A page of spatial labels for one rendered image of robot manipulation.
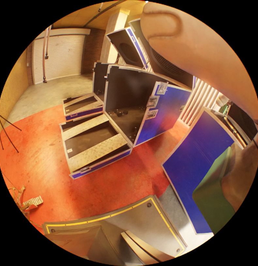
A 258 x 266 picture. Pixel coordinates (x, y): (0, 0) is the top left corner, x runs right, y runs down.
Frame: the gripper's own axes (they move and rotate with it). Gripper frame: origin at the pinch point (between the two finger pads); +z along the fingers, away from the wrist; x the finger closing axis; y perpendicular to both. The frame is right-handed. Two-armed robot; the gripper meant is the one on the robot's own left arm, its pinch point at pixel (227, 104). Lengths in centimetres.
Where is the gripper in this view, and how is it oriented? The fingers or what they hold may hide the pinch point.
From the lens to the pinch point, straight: 146.7
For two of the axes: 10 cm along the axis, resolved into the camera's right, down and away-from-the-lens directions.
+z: 7.3, 2.5, 6.3
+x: 3.3, 6.9, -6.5
